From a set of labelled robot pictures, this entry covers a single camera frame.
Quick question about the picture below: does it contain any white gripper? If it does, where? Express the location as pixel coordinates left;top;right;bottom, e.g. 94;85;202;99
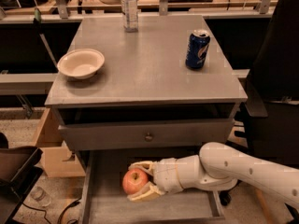
127;158;183;203

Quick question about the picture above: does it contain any red apple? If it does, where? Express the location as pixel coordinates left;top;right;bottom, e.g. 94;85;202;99
122;168;149;195

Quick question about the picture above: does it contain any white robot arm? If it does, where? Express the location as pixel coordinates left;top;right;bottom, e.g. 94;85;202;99
122;142;299;208

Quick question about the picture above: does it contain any round metal drawer knob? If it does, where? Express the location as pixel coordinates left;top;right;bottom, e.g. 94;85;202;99
145;133;153;142

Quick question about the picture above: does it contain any grey open middle drawer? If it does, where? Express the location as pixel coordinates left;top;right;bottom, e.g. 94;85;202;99
79;147;225;224

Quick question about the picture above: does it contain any grey top drawer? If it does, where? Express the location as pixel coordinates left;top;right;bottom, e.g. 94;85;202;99
57;103;236;152

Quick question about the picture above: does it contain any grey wooden drawer cabinet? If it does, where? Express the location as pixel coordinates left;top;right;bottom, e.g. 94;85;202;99
44;14;249;224

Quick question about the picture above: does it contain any cardboard box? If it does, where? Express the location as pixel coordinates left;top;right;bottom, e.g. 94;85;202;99
32;108;85;178

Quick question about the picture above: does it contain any clear glass on floor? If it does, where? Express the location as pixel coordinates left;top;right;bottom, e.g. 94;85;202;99
30;186;51;207

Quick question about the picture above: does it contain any black bin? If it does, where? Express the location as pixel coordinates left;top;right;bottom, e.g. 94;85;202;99
0;133;42;224

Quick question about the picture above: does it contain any white ceramic bowl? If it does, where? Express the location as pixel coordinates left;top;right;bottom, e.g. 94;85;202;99
57;49;105;79

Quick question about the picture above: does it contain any black office chair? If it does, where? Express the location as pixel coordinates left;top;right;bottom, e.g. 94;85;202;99
219;0;299;224

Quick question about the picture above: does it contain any blue soda can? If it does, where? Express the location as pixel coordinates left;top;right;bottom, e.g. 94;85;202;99
185;29;210;69

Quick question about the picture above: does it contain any clear plastic water bottle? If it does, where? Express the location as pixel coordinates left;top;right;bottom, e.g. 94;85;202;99
121;0;138;33

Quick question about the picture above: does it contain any black floor cable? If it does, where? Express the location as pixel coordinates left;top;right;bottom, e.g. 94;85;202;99
22;197;82;224

